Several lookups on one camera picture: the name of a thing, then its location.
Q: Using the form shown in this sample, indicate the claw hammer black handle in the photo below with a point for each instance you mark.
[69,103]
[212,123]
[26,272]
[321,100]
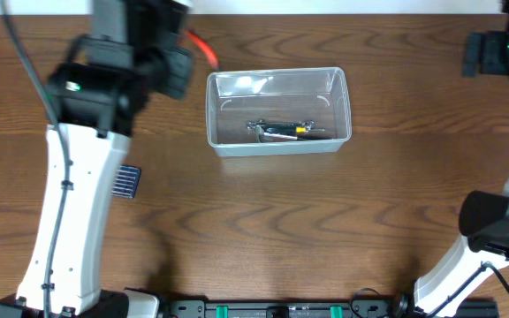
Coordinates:
[268,137]

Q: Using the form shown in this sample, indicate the yellow black screwdriver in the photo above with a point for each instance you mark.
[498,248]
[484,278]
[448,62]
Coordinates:
[294,131]

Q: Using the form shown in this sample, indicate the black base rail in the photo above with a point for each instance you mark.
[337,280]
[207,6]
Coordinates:
[281,309]

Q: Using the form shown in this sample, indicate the silver offset wrench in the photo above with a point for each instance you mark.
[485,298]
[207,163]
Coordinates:
[263,123]

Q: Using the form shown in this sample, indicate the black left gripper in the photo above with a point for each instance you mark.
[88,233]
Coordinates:
[177,71]

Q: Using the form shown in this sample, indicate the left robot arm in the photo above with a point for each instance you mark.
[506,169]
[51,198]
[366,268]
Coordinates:
[91,100]

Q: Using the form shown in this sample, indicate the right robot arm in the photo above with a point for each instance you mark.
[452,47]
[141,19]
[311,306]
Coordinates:
[482,248]

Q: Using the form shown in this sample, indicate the red handled pliers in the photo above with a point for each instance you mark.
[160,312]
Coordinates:
[209,53]

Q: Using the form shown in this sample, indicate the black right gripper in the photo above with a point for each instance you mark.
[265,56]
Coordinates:
[473,54]

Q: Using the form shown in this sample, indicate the clear plastic container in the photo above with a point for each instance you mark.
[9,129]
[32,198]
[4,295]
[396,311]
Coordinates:
[280,95]

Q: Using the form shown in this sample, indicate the blue screwdriver bit case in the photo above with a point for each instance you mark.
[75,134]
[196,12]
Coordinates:
[126,182]

